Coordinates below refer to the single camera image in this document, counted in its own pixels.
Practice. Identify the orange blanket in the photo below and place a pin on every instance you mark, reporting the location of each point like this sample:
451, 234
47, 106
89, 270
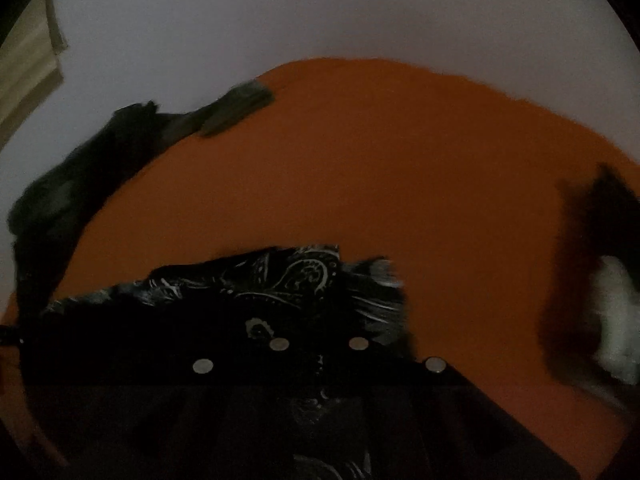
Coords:
400, 160

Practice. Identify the black paisley print garment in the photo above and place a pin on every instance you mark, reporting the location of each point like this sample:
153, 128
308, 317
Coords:
280, 280

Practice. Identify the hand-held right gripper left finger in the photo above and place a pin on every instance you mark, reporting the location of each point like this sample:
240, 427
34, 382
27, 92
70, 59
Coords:
240, 360

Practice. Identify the folded black clothes stack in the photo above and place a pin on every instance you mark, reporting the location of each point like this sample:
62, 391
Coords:
590, 260

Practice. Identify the dark grey clothes pile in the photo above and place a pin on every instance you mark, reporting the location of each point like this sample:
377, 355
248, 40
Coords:
75, 200

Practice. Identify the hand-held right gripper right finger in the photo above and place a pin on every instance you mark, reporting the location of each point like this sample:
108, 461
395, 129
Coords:
395, 360

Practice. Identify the grey-green cloth piece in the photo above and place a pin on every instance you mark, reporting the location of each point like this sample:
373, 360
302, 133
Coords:
237, 105

